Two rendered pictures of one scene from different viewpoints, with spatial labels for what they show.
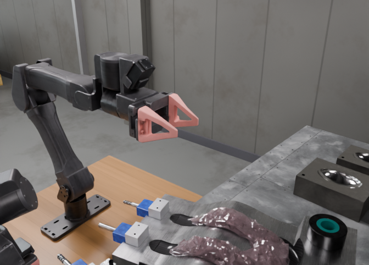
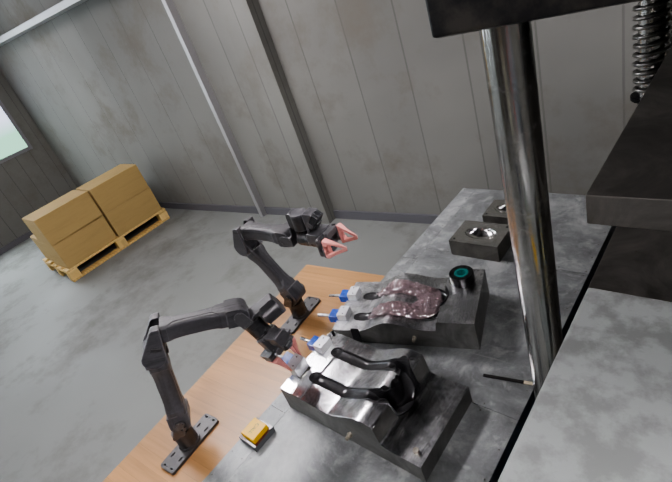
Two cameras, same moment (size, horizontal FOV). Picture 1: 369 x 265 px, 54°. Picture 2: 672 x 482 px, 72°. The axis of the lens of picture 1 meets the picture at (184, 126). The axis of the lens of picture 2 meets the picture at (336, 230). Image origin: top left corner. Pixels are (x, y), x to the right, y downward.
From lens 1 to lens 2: 0.78 m
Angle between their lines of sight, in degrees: 7
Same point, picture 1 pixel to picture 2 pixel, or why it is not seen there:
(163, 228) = (360, 305)
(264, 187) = (430, 255)
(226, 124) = (405, 194)
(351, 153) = (494, 207)
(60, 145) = (276, 271)
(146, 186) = (342, 280)
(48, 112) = (261, 252)
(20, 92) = (240, 244)
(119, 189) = (323, 288)
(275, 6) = (414, 71)
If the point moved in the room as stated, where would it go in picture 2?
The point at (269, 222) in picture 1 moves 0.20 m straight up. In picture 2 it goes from (429, 281) to (417, 235)
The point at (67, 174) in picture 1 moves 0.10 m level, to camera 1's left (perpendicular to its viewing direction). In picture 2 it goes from (286, 288) to (261, 295)
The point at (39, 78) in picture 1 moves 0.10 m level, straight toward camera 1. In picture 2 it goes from (251, 233) to (259, 243)
